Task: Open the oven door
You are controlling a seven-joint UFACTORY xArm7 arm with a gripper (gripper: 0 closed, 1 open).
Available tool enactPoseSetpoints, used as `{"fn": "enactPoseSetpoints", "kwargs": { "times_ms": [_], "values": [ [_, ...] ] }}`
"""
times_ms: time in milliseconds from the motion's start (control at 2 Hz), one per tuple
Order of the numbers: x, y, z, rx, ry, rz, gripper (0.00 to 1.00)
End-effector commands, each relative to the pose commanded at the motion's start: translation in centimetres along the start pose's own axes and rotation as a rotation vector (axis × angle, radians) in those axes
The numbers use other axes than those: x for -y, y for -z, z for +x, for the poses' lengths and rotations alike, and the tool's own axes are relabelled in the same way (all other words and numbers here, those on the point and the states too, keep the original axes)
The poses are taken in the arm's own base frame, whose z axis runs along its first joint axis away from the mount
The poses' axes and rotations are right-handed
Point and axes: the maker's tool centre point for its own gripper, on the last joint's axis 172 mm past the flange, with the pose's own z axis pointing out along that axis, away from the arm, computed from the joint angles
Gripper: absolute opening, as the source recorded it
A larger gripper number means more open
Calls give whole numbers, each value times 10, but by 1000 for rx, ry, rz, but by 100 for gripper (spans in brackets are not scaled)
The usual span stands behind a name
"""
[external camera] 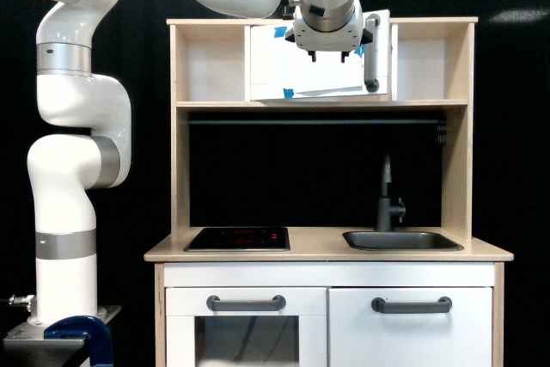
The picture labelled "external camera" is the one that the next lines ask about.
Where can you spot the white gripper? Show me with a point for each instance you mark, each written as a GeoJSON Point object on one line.
{"type": "Point", "coordinates": [320, 29]}

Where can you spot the white microwave door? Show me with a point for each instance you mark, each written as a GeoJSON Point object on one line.
{"type": "Point", "coordinates": [277, 64]}

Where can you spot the grey microwave door handle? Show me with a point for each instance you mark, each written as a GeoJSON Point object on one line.
{"type": "Point", "coordinates": [371, 24]}

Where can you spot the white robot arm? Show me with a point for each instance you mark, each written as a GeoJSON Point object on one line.
{"type": "Point", "coordinates": [93, 148]}

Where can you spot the white cabinet door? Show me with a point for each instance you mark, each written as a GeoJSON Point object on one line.
{"type": "Point", "coordinates": [359, 336]}

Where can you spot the white oven door with window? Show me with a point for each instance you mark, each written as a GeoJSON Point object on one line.
{"type": "Point", "coordinates": [293, 336]}

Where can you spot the blue tape piece right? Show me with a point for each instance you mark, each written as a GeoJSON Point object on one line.
{"type": "Point", "coordinates": [360, 50]}

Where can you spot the blue tape piece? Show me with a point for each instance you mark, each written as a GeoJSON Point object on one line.
{"type": "Point", "coordinates": [288, 93]}
{"type": "Point", "coordinates": [360, 50]}
{"type": "Point", "coordinates": [280, 32]}

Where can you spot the blue tape piece top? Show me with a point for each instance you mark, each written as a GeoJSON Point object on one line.
{"type": "Point", "coordinates": [280, 32]}

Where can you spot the blue tape piece bottom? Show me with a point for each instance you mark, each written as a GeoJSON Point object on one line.
{"type": "Point", "coordinates": [288, 93]}

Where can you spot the grey toy faucet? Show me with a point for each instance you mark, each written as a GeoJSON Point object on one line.
{"type": "Point", "coordinates": [385, 209]}

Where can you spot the black toy stove top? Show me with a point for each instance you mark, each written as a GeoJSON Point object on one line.
{"type": "Point", "coordinates": [227, 239]}

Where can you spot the grey toy sink basin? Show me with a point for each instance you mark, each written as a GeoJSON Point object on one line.
{"type": "Point", "coordinates": [400, 241]}

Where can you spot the blue C-clamp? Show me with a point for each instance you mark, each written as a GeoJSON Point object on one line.
{"type": "Point", "coordinates": [88, 327]}

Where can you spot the wooden toy kitchen frame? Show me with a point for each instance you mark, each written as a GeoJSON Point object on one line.
{"type": "Point", "coordinates": [314, 167]}

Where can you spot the grey oven door handle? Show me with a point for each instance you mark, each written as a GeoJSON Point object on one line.
{"type": "Point", "coordinates": [214, 303]}

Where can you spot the grey cabinet door handle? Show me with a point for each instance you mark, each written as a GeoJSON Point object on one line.
{"type": "Point", "coordinates": [441, 306]}

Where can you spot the silver cable connector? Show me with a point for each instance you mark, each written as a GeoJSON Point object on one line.
{"type": "Point", "coordinates": [21, 301]}

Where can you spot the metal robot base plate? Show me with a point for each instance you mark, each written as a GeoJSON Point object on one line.
{"type": "Point", "coordinates": [24, 345]}

